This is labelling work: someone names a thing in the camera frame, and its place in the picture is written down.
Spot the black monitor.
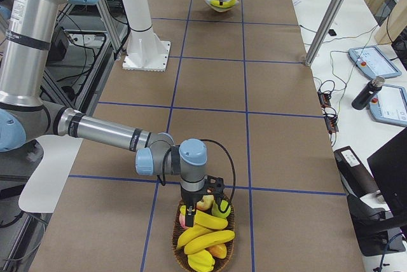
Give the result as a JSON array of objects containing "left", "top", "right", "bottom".
[{"left": 368, "top": 129, "right": 406, "bottom": 215}]

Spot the red yellow apple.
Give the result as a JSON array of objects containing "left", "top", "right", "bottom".
[{"left": 197, "top": 194, "right": 214, "bottom": 212}]

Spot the grey square plate orange rim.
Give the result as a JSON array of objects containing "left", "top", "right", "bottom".
[{"left": 204, "top": 0, "right": 240, "bottom": 13}]

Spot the white chair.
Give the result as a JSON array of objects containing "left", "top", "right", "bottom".
[{"left": 18, "top": 135, "right": 83, "bottom": 213}]

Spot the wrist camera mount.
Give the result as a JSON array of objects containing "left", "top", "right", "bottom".
[{"left": 204, "top": 175, "right": 224, "bottom": 208}]

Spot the black water bottle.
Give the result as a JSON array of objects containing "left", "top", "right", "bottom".
[{"left": 352, "top": 76, "right": 385, "bottom": 110}]

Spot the teach pendant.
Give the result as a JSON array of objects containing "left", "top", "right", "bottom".
[
  {"left": 369, "top": 84, "right": 406, "bottom": 127},
  {"left": 348, "top": 46, "right": 401, "bottom": 79}
]

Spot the green pear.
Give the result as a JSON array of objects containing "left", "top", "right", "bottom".
[{"left": 211, "top": 200, "right": 231, "bottom": 219}]

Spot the near teach pendant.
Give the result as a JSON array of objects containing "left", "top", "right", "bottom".
[{"left": 369, "top": 84, "right": 406, "bottom": 127}]

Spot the small black box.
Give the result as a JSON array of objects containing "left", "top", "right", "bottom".
[{"left": 328, "top": 29, "right": 336, "bottom": 36}]

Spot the yellow starfruit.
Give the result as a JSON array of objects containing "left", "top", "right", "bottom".
[{"left": 188, "top": 250, "right": 215, "bottom": 272}]

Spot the aluminium frame post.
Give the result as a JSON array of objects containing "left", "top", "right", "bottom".
[{"left": 305, "top": 0, "right": 344, "bottom": 67}]

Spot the pink peach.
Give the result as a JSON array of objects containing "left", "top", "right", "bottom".
[{"left": 179, "top": 214, "right": 189, "bottom": 229}]

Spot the orange mango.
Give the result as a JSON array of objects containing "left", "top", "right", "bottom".
[{"left": 206, "top": 243, "right": 227, "bottom": 259}]

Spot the far teach pendant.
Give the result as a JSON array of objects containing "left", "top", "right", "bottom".
[{"left": 348, "top": 46, "right": 401, "bottom": 79}]

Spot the yellow banana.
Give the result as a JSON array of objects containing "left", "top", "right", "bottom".
[
  {"left": 184, "top": 230, "right": 235, "bottom": 255},
  {"left": 209, "top": 0, "right": 238, "bottom": 9},
  {"left": 176, "top": 224, "right": 213, "bottom": 250},
  {"left": 179, "top": 205, "right": 228, "bottom": 230}
]

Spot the wicker fruit basket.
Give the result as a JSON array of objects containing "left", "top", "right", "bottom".
[{"left": 172, "top": 201, "right": 236, "bottom": 271}]

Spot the white camera post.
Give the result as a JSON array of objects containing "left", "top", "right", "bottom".
[{"left": 122, "top": 0, "right": 171, "bottom": 72}]

